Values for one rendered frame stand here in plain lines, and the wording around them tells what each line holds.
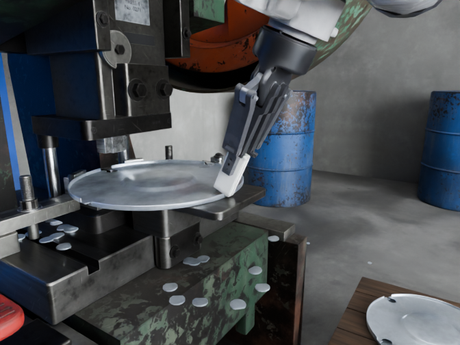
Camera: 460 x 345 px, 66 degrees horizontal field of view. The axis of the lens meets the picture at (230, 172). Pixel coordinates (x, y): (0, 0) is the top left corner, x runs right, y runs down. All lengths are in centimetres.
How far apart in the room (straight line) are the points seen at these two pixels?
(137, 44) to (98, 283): 38
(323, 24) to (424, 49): 333
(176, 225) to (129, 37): 31
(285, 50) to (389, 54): 337
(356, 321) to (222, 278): 50
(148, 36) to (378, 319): 85
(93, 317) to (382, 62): 353
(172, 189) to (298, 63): 27
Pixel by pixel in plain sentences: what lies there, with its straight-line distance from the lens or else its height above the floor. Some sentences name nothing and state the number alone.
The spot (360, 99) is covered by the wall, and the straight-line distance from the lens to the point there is 383.
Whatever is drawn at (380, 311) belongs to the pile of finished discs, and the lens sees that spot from 108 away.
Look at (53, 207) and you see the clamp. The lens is 64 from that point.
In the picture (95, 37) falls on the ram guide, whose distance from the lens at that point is 54.
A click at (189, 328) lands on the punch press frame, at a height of 58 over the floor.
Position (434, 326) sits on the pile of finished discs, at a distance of 107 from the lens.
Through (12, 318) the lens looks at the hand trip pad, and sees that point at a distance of 36.
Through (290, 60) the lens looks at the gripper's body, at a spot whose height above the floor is 97.
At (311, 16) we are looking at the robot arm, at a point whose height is 102.
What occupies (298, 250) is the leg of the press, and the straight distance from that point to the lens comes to 77.
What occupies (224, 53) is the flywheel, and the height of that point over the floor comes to 101.
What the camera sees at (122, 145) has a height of 83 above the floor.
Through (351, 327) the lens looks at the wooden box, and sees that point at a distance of 102.
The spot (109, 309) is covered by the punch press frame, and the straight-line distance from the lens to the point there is 55.
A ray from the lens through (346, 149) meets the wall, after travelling 391.
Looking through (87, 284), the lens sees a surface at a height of 68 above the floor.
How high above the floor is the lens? 95
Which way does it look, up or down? 14 degrees down
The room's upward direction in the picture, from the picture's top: straight up
